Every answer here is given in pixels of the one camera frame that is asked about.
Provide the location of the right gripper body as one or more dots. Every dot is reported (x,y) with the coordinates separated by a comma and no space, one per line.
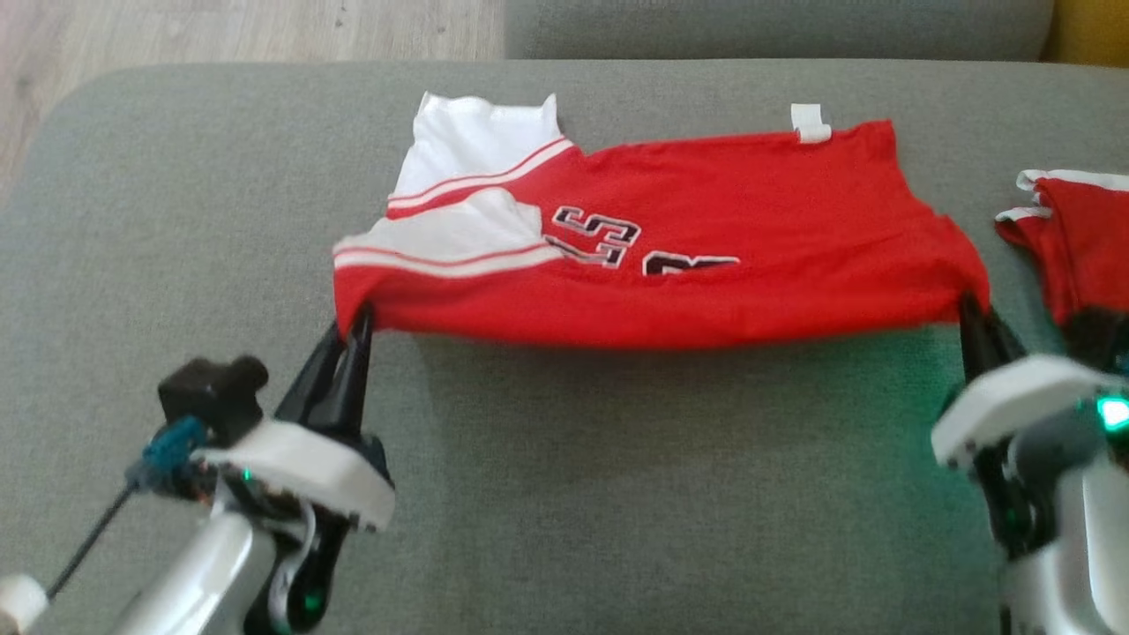
(1005,406)

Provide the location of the grey sofa seat cushion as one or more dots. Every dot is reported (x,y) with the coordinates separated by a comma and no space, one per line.
(776,26)

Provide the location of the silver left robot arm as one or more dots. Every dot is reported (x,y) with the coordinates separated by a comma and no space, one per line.
(194,582)

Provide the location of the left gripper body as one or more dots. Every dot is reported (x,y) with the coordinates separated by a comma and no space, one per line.
(300,463)

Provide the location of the red white basketball jersey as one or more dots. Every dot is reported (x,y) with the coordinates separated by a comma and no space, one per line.
(1085,238)
(750,229)

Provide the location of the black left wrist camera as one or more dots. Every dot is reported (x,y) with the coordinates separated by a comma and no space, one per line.
(212,392)

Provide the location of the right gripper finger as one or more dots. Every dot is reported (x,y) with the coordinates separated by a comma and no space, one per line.
(1005,351)
(970,335)

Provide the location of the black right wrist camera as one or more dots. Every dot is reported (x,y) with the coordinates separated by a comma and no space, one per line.
(1094,339)

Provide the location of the yellow sofa back cushion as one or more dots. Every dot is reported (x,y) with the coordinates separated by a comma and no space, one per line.
(1094,26)

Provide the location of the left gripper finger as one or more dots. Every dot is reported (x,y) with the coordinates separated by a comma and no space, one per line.
(353,379)
(309,388)

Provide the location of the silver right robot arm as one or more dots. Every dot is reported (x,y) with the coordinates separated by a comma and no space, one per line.
(1076,564)

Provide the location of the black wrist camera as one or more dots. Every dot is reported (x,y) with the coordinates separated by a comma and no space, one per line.
(212,392)
(1094,339)

